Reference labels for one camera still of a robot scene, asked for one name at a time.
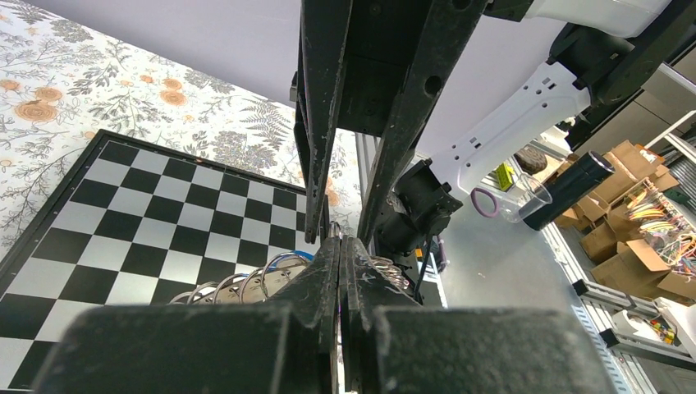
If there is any black cylinder bottle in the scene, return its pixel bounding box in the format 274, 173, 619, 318
524, 151, 615, 231

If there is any clear plastic cup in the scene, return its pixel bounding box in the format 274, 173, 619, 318
497, 173, 552, 223

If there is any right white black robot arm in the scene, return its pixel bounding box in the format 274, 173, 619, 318
294, 1, 695, 254

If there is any black white chessboard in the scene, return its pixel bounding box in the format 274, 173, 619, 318
1, 131, 318, 393

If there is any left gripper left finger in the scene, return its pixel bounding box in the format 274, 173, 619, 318
32, 237, 340, 393

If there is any cardboard boxes pile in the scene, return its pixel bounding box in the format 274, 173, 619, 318
555, 140, 695, 305

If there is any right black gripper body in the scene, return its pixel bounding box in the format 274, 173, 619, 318
337, 1, 432, 136

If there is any floral patterned table mat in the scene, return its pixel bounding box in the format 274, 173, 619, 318
0, 0, 365, 262

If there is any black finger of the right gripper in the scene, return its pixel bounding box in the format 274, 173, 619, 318
357, 0, 488, 244
295, 1, 353, 244

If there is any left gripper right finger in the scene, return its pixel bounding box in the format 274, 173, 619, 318
339, 237, 615, 393

